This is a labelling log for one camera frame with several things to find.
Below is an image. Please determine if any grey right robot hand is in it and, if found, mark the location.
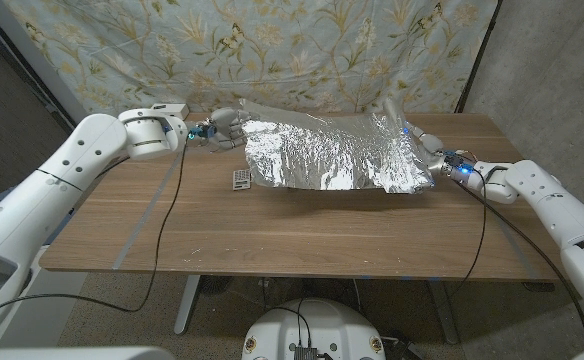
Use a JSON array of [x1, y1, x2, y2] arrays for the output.
[[405, 121, 473, 182]]

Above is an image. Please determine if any black power adapter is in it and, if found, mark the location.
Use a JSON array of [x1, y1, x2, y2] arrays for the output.
[[381, 334, 423, 360]]

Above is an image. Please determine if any white table leg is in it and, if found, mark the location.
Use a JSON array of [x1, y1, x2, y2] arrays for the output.
[[429, 279, 459, 345], [173, 274, 201, 335]]

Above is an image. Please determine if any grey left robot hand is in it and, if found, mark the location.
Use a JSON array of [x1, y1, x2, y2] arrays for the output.
[[194, 107, 253, 154]]

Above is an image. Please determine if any white power strip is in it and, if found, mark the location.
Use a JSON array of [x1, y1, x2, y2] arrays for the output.
[[150, 103, 190, 121]]

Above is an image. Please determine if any black torso cable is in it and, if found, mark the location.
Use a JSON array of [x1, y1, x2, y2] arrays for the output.
[[269, 298, 314, 347]]

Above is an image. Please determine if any black round fan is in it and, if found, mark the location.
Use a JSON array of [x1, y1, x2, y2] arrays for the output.
[[202, 275, 233, 296]]

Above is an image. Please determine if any small grey calculator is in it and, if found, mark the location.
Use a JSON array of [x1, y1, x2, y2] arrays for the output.
[[232, 169, 252, 192]]

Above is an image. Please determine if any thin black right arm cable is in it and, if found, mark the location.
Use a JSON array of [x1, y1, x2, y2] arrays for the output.
[[446, 169, 488, 294]]

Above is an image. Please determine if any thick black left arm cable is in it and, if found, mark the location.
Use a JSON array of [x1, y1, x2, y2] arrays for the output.
[[96, 155, 131, 177]]

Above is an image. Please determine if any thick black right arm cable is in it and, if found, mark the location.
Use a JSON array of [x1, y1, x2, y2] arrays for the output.
[[454, 179, 584, 350]]

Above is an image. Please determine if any floral printed backdrop cloth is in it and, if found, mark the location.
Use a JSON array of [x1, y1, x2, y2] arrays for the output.
[[1, 0, 501, 151]]

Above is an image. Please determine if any black backdrop pole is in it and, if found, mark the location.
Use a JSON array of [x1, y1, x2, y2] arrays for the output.
[[452, 0, 503, 114]]

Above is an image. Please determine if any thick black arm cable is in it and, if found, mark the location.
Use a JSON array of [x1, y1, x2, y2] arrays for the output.
[[96, 155, 131, 177], [454, 179, 584, 350]]

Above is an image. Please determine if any crinkled aluminum foil roll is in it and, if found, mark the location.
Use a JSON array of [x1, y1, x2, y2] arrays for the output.
[[239, 97, 436, 195]]

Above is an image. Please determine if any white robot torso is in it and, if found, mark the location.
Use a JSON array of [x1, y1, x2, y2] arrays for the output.
[[241, 298, 386, 360]]

